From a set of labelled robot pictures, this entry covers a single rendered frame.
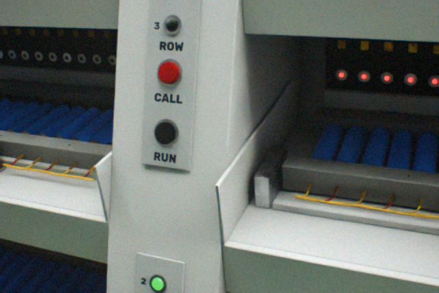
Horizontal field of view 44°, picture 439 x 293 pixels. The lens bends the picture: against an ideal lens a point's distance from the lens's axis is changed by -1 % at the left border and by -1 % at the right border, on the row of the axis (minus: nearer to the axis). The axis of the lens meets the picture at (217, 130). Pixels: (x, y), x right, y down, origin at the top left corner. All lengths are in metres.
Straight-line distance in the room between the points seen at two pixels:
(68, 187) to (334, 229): 0.23
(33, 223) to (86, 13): 0.18
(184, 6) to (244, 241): 0.17
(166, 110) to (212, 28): 0.07
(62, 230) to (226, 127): 0.17
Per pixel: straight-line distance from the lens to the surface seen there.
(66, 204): 0.47
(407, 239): 0.40
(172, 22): 0.39
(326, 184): 0.43
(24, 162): 0.54
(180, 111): 0.39
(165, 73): 0.39
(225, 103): 0.38
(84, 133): 0.54
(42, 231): 0.49
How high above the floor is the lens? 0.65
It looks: 6 degrees down
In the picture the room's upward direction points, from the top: 4 degrees clockwise
